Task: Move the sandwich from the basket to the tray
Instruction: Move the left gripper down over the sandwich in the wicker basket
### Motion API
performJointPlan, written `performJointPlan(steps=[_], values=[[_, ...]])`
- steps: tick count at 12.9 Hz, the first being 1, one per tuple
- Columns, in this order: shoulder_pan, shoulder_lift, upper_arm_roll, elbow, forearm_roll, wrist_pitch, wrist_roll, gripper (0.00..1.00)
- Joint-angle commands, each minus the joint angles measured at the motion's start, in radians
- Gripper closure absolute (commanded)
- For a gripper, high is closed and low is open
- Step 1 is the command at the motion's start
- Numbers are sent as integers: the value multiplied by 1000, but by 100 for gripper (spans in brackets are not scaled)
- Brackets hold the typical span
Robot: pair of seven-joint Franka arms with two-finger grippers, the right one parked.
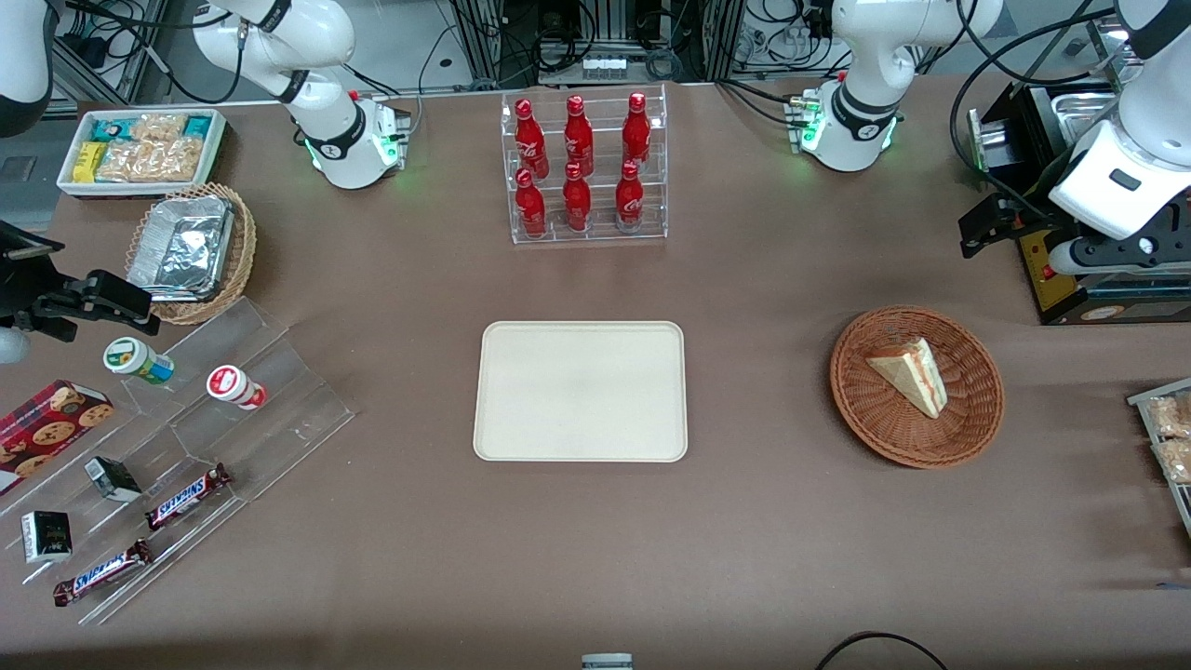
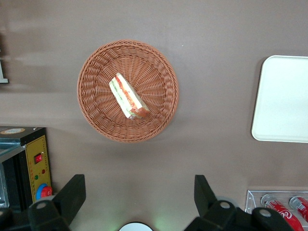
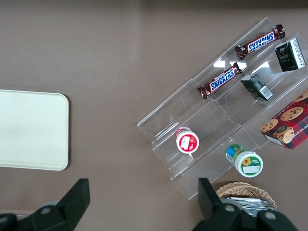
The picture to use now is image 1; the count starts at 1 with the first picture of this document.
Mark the clear acrylic stepped display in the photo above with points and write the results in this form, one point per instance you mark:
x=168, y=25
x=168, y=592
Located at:
x=279, y=409

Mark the clear pastry bag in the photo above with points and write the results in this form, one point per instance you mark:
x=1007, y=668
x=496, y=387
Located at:
x=1177, y=461
x=1170, y=416

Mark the red and white cup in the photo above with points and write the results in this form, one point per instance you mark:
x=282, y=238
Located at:
x=233, y=385

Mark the small black box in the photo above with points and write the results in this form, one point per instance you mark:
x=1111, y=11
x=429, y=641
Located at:
x=113, y=478
x=46, y=537

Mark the clear acrylic bottle rack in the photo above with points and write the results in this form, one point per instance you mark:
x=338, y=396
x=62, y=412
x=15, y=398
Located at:
x=600, y=88

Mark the oval light wicker basket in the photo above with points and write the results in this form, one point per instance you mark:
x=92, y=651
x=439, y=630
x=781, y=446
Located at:
x=244, y=251

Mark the large clear cracker bag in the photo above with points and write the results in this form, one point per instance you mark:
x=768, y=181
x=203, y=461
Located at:
x=153, y=160

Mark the silver foil containers stack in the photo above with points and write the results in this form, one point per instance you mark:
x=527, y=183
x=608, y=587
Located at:
x=181, y=247

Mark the black display case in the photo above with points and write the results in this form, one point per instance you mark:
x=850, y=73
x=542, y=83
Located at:
x=1033, y=126

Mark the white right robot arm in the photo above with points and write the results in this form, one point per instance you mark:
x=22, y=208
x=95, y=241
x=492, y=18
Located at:
x=335, y=140

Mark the green and white cup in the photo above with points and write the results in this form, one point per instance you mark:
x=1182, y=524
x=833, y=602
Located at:
x=135, y=358

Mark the small grey box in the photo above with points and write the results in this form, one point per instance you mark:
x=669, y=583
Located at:
x=607, y=662

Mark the red cola bottle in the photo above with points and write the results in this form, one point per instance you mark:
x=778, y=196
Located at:
x=577, y=205
x=578, y=140
x=530, y=209
x=630, y=200
x=636, y=135
x=531, y=144

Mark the white power strip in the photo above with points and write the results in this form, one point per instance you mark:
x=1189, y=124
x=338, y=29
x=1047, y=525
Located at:
x=607, y=67

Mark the red cookie box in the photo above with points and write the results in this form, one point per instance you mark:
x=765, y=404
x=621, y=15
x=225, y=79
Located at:
x=46, y=433

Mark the teal snack packet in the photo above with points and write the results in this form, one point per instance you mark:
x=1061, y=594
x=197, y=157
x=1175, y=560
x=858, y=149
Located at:
x=112, y=127
x=198, y=126

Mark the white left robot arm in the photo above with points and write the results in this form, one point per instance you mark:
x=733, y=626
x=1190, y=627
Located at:
x=851, y=112

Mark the brown snickers bar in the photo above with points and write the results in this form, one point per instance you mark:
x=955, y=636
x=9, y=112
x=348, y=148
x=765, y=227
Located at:
x=102, y=572
x=186, y=496

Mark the white rectangular snack bin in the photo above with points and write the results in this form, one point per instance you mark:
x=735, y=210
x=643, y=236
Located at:
x=216, y=140

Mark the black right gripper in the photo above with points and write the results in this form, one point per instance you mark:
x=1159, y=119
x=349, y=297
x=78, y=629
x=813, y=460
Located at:
x=20, y=290

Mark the beige plastic tray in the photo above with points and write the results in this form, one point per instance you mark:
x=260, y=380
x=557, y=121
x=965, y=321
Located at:
x=580, y=391

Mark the triangular sandwich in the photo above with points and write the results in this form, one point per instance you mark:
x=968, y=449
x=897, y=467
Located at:
x=916, y=377

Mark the metal snack tray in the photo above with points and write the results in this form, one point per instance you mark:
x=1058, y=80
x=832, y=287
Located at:
x=1180, y=502

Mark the small clear cracker bag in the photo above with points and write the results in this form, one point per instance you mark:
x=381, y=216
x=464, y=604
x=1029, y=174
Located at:
x=158, y=127

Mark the round brown wicker basket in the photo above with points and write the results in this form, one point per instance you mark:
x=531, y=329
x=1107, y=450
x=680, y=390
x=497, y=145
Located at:
x=968, y=419

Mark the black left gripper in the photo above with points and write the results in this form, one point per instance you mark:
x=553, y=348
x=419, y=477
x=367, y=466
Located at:
x=1035, y=217

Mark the yellow snack packet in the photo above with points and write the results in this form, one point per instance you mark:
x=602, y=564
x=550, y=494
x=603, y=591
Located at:
x=88, y=163

